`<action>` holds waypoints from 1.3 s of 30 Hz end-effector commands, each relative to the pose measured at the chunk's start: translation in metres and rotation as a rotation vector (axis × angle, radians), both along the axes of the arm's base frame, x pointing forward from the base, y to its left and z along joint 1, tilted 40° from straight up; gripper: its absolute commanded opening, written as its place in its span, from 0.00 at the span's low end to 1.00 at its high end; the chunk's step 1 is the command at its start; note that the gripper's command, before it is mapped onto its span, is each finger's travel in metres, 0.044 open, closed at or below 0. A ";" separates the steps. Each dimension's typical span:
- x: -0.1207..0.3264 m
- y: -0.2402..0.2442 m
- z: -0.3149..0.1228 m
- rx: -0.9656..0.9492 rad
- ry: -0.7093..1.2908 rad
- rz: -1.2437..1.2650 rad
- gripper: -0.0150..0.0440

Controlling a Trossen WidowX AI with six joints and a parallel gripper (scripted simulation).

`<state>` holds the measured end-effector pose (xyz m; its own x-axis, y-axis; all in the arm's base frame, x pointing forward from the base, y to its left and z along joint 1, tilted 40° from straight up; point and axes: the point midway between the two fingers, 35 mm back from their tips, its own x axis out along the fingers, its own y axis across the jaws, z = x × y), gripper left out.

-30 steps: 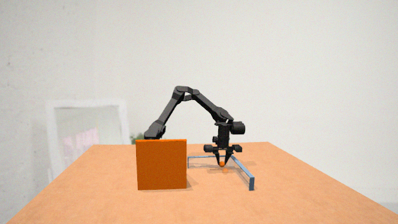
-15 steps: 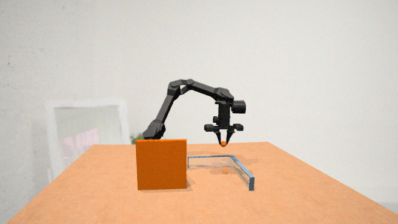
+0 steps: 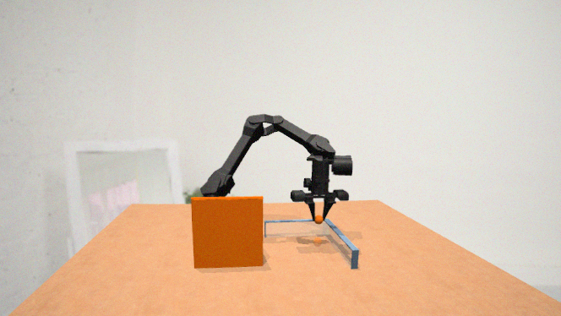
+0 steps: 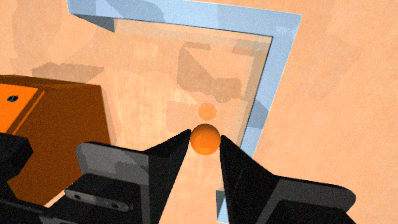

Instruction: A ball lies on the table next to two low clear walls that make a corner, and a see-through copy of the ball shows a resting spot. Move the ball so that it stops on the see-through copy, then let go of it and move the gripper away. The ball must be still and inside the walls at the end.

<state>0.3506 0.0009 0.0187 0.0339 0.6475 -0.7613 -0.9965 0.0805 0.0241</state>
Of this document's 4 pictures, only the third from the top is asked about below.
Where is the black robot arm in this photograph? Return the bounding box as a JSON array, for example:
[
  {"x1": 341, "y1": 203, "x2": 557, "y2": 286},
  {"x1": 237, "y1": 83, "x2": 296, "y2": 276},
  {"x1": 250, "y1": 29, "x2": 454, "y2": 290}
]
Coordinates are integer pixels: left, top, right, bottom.
[{"x1": 200, "y1": 114, "x2": 353, "y2": 197}]

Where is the clear l-shaped low wall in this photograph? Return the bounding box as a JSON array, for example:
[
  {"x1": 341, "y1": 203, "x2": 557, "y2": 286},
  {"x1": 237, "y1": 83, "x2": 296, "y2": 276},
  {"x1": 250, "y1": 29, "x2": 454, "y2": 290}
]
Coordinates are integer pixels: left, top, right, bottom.
[{"x1": 265, "y1": 221, "x2": 351, "y2": 268}]

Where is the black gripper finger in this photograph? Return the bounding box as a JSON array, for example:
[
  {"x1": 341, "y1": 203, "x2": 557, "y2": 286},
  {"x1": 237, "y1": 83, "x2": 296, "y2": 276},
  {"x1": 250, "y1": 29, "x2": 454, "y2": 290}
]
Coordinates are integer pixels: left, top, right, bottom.
[
  {"x1": 322, "y1": 199, "x2": 336, "y2": 221},
  {"x1": 304, "y1": 201, "x2": 315, "y2": 221}
]

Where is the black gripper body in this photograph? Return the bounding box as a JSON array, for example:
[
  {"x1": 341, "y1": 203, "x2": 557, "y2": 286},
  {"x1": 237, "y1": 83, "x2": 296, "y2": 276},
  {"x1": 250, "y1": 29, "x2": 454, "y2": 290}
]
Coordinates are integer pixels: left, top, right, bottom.
[{"x1": 291, "y1": 175, "x2": 349, "y2": 203}]

